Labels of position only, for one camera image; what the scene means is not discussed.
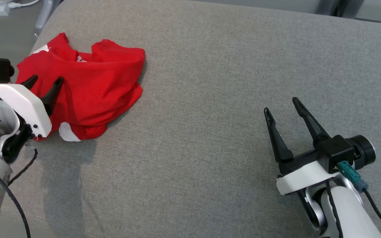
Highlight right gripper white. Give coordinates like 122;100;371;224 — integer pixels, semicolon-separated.
264;97;340;196

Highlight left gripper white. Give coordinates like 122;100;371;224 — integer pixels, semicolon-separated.
0;75;64;138

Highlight red Bulls 23 jersey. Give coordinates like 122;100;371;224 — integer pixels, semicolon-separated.
15;39;146;142

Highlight right camera cable teal plug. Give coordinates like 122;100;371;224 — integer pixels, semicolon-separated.
338;161;381;238

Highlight grey metal frame leg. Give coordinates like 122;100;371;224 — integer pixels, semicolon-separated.
32;0;54;38

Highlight left arm braided black cable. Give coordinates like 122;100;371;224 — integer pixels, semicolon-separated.
8;149;39;186

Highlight arm braided black cable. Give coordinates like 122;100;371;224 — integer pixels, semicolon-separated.
8;149;39;186
325;180;344;238

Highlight right arm braided black cable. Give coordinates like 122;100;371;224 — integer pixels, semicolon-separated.
325;180;344;238

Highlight grey metal partition post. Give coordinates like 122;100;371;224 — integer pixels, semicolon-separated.
316;0;360;18

